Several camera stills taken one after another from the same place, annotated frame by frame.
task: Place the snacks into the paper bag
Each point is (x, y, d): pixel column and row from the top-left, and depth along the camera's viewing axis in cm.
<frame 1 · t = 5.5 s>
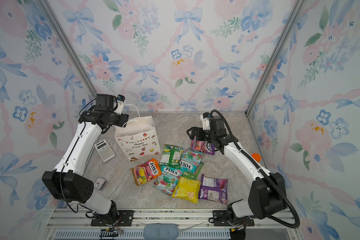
left hand: (121, 115, 80), fingers open
right hand: (193, 130, 83), fingers open
white paper gift bag: (139, 139, 80), point 22 cm above the table
white calculator: (108, 152, 98), point 2 cm above the table
green snack bag: (171, 156, 94), point 4 cm above the table
purple pink Fox's candy bag: (204, 146, 100), point 3 cm above the table
teal Fox's candy bag: (190, 160, 92), point 5 cm above the table
orange Fox's candy bag: (146, 172, 87), point 4 cm above the table
teal red Fox's candy bag: (168, 180, 85), point 3 cm above the table
yellow snack bag: (188, 188, 83), point 3 cm above the table
purple snack bag: (213, 189, 82), point 4 cm above the table
green back-side snack bag: (187, 175, 88), point 2 cm above the table

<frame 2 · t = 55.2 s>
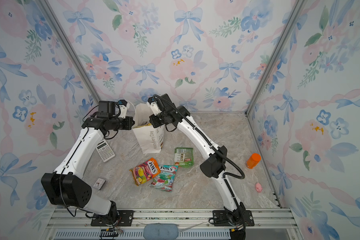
left hand: (134, 120, 81), fingers closed
right hand: (150, 119, 81), fingers closed
white paper gift bag: (150, 137, 86), point 18 cm above the table
green back-side snack bag: (183, 157, 97), on the table
pink small toy: (258, 187, 83), point 3 cm above the table
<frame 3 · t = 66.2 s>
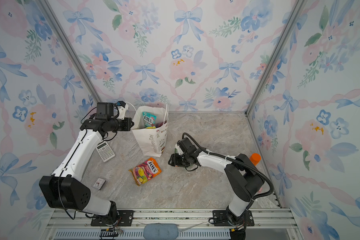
left hand: (133, 121, 80), fingers closed
right hand: (171, 162, 88), fingers open
teal red Fox's candy bag: (149, 119, 87), point 23 cm above the table
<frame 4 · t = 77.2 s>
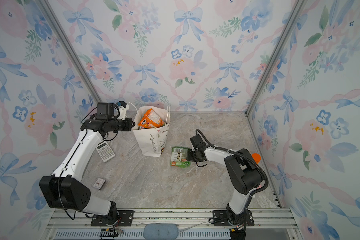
left hand: (134, 121, 80), fingers closed
right hand: (188, 156, 96), fingers closed
orange Fox's candy bag: (150, 119, 89), point 22 cm above the table
